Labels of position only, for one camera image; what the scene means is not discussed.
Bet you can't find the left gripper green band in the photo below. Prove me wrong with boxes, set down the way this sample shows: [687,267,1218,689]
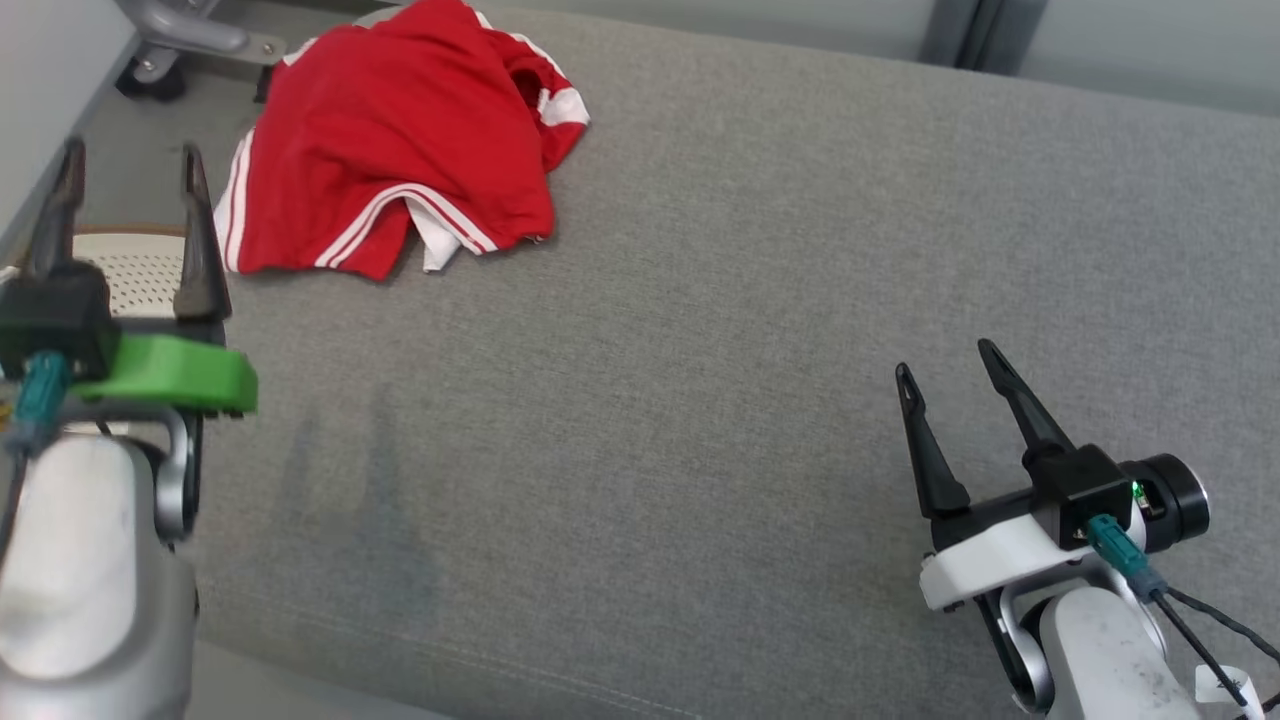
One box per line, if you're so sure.
[25,137,259,418]

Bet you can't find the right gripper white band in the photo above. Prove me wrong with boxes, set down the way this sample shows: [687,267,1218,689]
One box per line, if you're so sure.
[895,338,1211,614]

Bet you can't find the red jersey with white sleeves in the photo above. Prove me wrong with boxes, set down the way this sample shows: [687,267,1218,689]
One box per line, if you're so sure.
[213,0,557,283]

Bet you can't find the white perforated laundry basket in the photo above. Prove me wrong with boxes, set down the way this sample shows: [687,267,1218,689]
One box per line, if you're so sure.
[70,225,191,321]

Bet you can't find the grey metal base with caster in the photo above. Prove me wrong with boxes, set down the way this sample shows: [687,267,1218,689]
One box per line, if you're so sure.
[113,0,288,103]

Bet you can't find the grey fabric sofa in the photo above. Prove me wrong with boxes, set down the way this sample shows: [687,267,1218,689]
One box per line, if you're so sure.
[75,0,1280,720]

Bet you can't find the light grey partition panel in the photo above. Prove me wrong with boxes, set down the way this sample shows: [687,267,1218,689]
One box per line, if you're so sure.
[975,0,1280,119]
[470,0,986,69]

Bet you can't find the right camera cable teal plug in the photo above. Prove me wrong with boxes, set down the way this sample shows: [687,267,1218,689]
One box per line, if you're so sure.
[1085,513,1256,713]

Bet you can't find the camera cable teal plug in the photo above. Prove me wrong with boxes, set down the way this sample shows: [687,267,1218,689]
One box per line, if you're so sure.
[0,352,73,561]
[1085,513,1256,713]

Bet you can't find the left camera cable teal plug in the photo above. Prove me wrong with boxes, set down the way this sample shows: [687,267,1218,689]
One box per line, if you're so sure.
[0,352,73,561]

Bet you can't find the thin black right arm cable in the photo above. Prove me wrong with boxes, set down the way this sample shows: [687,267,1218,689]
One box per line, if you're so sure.
[1163,587,1280,664]

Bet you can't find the white right arm cable tag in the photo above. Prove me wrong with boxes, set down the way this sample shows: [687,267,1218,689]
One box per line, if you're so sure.
[1195,665,1263,711]

